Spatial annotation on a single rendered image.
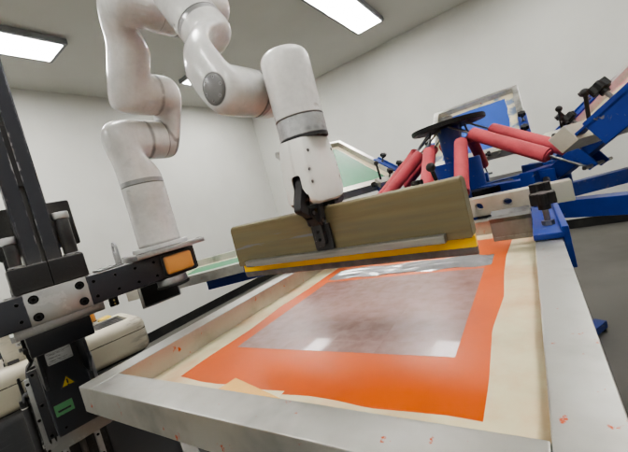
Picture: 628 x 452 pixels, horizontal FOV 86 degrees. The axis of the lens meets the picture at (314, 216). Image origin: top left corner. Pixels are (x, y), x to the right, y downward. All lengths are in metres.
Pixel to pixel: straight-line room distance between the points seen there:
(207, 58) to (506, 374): 0.53
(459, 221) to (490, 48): 4.65
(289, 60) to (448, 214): 0.30
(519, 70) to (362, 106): 2.03
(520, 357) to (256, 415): 0.26
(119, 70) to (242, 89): 0.40
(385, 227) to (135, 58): 0.64
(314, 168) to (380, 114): 4.79
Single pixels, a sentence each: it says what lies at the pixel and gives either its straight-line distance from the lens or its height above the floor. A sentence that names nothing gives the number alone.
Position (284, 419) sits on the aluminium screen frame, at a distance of 0.32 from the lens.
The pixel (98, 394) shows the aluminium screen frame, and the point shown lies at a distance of 0.56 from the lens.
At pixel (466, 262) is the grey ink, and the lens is 0.71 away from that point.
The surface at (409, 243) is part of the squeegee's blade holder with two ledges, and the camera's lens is 0.45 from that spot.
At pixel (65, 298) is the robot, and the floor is 1.09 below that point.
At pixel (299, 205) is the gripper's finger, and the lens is 0.47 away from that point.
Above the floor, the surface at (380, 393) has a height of 0.96.
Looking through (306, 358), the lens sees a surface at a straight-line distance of 0.48.
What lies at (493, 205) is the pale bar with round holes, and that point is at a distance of 1.00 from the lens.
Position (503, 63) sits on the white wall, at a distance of 4.99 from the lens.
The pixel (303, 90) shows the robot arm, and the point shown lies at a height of 1.31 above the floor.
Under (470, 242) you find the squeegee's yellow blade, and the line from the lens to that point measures 0.46.
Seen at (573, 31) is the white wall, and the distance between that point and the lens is 5.04.
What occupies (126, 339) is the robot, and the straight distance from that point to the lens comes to 1.40.
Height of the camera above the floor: 1.16
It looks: 3 degrees down
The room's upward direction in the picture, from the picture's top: 15 degrees counter-clockwise
